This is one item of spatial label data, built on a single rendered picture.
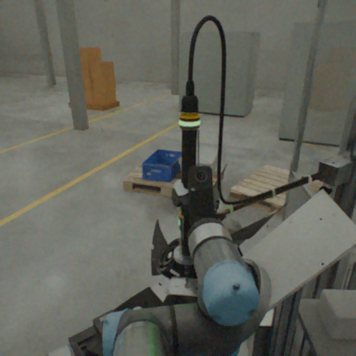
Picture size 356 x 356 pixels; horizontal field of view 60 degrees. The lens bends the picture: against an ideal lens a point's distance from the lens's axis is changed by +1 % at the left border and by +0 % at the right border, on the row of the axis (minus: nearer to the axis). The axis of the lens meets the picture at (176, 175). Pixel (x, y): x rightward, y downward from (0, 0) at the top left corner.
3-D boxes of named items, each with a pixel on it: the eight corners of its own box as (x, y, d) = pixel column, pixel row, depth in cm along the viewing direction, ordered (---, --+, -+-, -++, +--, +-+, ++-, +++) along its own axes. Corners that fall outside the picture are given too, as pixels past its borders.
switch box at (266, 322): (288, 366, 121) (297, 326, 112) (249, 364, 122) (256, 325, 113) (281, 345, 129) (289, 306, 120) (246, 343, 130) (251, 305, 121)
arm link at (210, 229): (192, 237, 48) (242, 233, 49) (187, 221, 52) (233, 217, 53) (191, 274, 51) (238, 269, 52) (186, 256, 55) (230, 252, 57)
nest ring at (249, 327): (206, 293, 114) (198, 288, 113) (259, 249, 105) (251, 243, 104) (212, 364, 89) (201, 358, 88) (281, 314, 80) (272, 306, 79)
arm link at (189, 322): (172, 333, 54) (171, 286, 50) (232, 326, 56) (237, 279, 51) (178, 378, 47) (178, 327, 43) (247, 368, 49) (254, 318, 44)
